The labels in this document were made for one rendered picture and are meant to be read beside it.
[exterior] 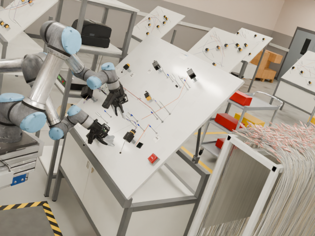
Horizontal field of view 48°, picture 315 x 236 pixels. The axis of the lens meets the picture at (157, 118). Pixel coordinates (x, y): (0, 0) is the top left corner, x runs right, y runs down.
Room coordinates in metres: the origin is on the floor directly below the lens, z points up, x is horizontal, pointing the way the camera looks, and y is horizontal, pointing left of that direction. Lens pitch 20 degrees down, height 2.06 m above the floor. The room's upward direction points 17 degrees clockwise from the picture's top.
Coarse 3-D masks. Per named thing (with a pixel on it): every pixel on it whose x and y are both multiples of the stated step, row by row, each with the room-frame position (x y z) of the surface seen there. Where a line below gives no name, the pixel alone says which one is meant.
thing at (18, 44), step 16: (16, 0) 5.60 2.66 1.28; (32, 0) 5.05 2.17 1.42; (48, 0) 5.03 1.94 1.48; (0, 16) 5.38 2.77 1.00; (16, 16) 5.10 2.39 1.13; (32, 16) 4.84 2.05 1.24; (0, 32) 4.90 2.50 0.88; (16, 32) 4.66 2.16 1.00; (0, 48) 4.67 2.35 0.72; (16, 48) 4.67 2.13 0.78; (32, 48) 4.85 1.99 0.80; (0, 80) 4.53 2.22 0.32
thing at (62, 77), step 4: (60, 72) 3.07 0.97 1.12; (64, 72) 3.10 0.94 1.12; (60, 76) 2.97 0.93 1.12; (64, 76) 2.98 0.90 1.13; (60, 80) 2.96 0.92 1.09; (64, 80) 2.89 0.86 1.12; (72, 80) 2.94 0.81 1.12; (76, 80) 2.97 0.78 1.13; (80, 80) 3.01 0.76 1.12; (64, 84) 2.87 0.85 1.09; (72, 84) 2.85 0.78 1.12; (76, 84) 2.88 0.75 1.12; (80, 84) 2.90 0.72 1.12; (84, 84) 2.92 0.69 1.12; (72, 88) 2.86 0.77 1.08; (76, 88) 2.88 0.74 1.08; (80, 88) 2.90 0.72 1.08
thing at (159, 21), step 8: (160, 8) 9.02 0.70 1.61; (152, 16) 8.88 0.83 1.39; (160, 16) 8.71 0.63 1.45; (168, 16) 8.56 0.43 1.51; (176, 16) 8.40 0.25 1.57; (184, 16) 8.26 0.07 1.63; (136, 24) 8.90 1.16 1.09; (144, 24) 8.74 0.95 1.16; (152, 24) 8.57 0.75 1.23; (160, 24) 8.42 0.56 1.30; (168, 24) 8.27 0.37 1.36; (136, 32) 8.59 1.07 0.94; (144, 32) 8.44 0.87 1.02; (152, 32) 8.29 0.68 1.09; (160, 32) 8.10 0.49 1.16; (136, 40) 8.30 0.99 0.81; (128, 48) 8.55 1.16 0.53
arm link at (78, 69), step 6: (42, 24) 1.69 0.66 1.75; (48, 24) 1.75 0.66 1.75; (42, 30) 1.65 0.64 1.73; (42, 36) 1.66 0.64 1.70; (72, 54) 1.85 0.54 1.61; (66, 60) 1.84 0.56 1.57; (72, 60) 1.86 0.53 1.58; (78, 60) 1.90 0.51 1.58; (72, 66) 1.88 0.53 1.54; (78, 66) 1.91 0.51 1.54; (84, 66) 1.97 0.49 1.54; (72, 72) 1.98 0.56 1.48; (78, 72) 1.93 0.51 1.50; (84, 72) 1.95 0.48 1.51
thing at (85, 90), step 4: (84, 88) 2.65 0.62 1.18; (88, 88) 2.63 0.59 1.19; (84, 92) 2.61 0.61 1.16; (88, 92) 2.61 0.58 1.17; (92, 92) 2.66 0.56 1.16; (84, 96) 2.63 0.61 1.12; (88, 96) 2.63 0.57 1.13; (92, 96) 2.68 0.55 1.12; (92, 100) 2.68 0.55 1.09; (96, 100) 2.70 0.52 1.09
